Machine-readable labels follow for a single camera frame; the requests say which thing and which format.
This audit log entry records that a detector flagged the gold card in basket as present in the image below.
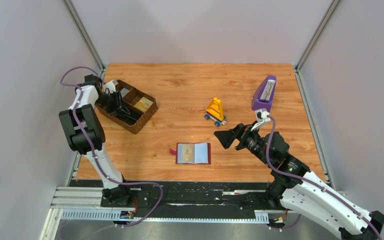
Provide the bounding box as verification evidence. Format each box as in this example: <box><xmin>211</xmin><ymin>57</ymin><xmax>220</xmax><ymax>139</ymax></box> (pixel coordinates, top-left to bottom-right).
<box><xmin>134</xmin><ymin>97</ymin><xmax>154</xmax><ymax>113</ymax></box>

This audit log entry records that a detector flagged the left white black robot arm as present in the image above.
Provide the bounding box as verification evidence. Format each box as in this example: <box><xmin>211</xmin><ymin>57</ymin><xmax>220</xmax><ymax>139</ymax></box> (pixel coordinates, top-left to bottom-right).
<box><xmin>58</xmin><ymin>74</ymin><xmax>141</xmax><ymax>206</ymax></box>

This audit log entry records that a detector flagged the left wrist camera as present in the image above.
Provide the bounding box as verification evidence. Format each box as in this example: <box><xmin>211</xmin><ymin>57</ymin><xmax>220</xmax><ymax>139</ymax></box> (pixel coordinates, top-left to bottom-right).
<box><xmin>103</xmin><ymin>79</ymin><xmax>118</xmax><ymax>95</ymax></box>

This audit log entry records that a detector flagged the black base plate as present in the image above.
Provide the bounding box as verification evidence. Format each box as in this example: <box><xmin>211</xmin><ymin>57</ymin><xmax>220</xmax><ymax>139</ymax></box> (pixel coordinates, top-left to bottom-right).
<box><xmin>100</xmin><ymin>180</ymin><xmax>299</xmax><ymax>220</ymax></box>

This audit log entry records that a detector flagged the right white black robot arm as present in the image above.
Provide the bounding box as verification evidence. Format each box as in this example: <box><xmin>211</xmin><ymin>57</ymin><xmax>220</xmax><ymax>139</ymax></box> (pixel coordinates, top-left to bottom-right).
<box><xmin>214</xmin><ymin>123</ymin><xmax>384</xmax><ymax>240</ymax></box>

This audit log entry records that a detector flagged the brown woven divided basket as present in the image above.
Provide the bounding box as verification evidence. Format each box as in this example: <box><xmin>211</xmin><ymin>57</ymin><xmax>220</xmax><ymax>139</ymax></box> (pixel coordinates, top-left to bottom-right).
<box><xmin>95</xmin><ymin>79</ymin><xmax>158</xmax><ymax>134</ymax></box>

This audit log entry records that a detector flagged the gold card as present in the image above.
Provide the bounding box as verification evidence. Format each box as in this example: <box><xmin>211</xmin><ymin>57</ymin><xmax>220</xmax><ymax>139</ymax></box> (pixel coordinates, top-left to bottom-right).
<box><xmin>181</xmin><ymin>143</ymin><xmax>195</xmax><ymax>164</ymax></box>
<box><xmin>134</xmin><ymin>97</ymin><xmax>154</xmax><ymax>113</ymax></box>

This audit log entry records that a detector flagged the red leather card holder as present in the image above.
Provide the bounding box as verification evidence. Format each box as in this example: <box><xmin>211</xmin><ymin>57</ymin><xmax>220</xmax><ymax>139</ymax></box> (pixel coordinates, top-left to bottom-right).
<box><xmin>169</xmin><ymin>142</ymin><xmax>211</xmax><ymax>165</ymax></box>

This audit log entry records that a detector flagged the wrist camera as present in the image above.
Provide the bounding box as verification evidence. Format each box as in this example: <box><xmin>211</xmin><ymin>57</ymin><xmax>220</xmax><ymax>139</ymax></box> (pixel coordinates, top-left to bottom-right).
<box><xmin>251</xmin><ymin>108</ymin><xmax>271</xmax><ymax>131</ymax></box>
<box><xmin>103</xmin><ymin>79</ymin><xmax>118</xmax><ymax>95</ymax></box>

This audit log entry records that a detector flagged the yellow toy truck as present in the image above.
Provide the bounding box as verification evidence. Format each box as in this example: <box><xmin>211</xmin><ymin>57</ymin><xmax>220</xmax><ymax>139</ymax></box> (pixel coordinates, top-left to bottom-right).
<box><xmin>204</xmin><ymin>97</ymin><xmax>226</xmax><ymax>127</ymax></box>

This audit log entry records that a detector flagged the silver card in basket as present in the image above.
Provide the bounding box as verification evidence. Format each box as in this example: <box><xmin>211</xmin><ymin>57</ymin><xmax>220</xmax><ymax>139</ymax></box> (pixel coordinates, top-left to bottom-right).
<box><xmin>120</xmin><ymin>88</ymin><xmax>130</xmax><ymax>98</ymax></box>

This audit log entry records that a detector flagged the white slotted cable duct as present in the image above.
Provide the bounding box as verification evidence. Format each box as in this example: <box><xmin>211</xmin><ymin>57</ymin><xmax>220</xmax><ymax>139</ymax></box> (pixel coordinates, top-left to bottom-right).
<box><xmin>60</xmin><ymin>209</ymin><xmax>270</xmax><ymax>224</ymax></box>

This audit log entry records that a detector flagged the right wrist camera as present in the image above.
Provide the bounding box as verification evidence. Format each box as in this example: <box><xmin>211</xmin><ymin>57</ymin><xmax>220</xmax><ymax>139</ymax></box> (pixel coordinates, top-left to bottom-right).
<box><xmin>251</xmin><ymin>108</ymin><xmax>271</xmax><ymax>131</ymax></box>

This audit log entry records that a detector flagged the purple metronome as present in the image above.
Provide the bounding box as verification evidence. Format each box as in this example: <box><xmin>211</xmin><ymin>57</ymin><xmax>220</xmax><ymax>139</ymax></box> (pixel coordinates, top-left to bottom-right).
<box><xmin>251</xmin><ymin>75</ymin><xmax>277</xmax><ymax>112</ymax></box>

